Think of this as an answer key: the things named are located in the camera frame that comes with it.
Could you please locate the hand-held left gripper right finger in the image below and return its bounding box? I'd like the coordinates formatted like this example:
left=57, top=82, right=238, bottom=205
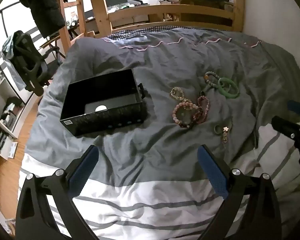
left=198, top=144, right=282, bottom=240

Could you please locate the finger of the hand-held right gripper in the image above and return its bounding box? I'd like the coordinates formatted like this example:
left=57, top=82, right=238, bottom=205
left=271, top=116, right=300, bottom=140
left=287, top=100, right=300, bottom=117

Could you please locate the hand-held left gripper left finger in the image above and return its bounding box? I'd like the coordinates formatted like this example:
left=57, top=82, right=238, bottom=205
left=16, top=144, right=101, bottom=240

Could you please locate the black box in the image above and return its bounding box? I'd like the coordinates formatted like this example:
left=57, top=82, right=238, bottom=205
left=60, top=69, right=147, bottom=137

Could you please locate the dark red bead bracelet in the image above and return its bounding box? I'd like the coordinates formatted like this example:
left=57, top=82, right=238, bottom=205
left=193, top=96, right=211, bottom=124

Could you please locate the pink bead bracelet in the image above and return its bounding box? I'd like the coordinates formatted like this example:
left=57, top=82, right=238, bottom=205
left=173, top=99, right=199, bottom=128

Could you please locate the green jade bangle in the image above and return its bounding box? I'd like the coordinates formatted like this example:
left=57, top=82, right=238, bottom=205
left=218, top=78, right=240, bottom=98

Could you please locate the pale bead bracelet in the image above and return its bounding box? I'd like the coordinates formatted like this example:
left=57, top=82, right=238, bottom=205
left=170, top=87, right=186, bottom=100

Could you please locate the grey green bead bracelet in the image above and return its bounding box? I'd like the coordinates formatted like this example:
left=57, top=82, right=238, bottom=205
left=204, top=71, right=225, bottom=91

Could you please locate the white shelf unit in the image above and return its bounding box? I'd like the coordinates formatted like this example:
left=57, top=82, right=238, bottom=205
left=0, top=55, right=30, bottom=160

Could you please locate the grey and white striped duvet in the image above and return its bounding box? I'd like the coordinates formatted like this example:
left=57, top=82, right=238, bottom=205
left=18, top=27, right=300, bottom=240

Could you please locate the black office chair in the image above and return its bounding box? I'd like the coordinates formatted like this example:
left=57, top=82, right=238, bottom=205
left=7, top=30, right=65, bottom=97

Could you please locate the checkered bed sheet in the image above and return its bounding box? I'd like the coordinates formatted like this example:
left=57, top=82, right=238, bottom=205
left=109, top=21, right=240, bottom=40

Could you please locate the wooden ladder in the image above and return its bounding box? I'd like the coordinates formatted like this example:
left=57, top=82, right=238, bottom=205
left=59, top=0, right=87, bottom=53

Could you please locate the black hanging jacket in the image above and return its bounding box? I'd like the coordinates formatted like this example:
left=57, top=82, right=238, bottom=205
left=14, top=0, right=66, bottom=38

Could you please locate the wooden bed frame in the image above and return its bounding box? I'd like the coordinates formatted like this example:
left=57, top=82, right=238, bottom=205
left=57, top=0, right=245, bottom=53

